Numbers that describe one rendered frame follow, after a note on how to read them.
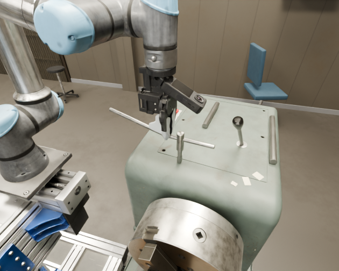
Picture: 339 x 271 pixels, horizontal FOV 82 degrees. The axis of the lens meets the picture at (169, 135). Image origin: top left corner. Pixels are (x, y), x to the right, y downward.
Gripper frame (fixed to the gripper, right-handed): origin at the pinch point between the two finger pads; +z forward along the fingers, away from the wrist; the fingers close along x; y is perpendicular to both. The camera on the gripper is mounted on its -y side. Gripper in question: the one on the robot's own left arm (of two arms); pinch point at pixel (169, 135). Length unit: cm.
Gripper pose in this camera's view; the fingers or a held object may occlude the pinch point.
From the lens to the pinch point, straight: 58.0
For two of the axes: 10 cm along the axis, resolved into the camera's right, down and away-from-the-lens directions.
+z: 0.0, 7.9, 6.1
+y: -9.3, -2.3, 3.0
